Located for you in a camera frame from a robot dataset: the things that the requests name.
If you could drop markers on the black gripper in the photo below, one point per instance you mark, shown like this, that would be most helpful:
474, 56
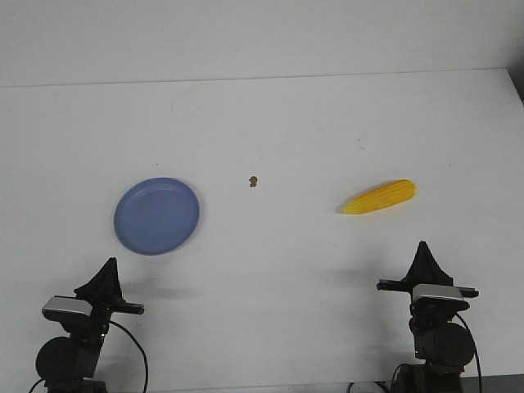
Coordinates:
424, 269
103, 293

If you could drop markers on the yellow corn cob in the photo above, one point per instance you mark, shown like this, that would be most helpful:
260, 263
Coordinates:
380, 197

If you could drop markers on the blue round plate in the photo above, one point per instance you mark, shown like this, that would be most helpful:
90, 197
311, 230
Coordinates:
156, 216

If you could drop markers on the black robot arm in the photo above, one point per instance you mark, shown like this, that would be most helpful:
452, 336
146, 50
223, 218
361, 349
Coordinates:
443, 347
68, 364

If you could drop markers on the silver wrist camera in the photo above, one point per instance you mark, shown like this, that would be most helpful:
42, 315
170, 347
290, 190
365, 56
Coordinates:
58, 306
441, 297

